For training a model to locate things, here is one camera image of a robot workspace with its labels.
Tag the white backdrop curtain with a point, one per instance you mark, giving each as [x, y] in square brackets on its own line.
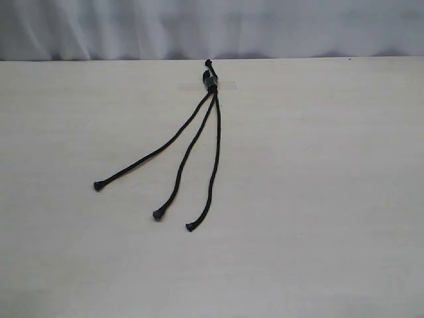
[163, 30]

